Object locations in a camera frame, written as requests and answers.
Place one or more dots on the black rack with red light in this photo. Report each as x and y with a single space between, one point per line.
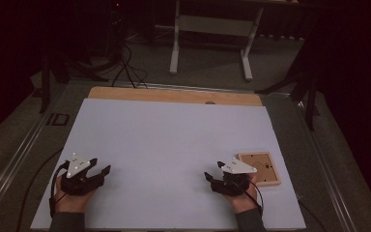
116 29

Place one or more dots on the wooden picture frame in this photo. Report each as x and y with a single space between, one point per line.
267 167

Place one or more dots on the black metal stand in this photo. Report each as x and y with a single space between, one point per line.
310 103

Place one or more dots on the person's left hand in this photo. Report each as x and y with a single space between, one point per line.
72 202

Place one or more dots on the white table mat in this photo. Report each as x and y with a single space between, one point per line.
167 145

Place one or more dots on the metal floor rail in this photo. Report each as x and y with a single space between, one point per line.
9 170
186 87
330 174

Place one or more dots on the black floor socket box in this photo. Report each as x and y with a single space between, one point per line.
58 119

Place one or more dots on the white metal desk frame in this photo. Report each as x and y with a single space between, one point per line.
212 25

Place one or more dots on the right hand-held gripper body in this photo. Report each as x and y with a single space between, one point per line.
235 183

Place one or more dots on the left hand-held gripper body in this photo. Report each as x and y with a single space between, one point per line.
77 183

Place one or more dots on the person's right hand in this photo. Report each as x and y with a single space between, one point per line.
243 201

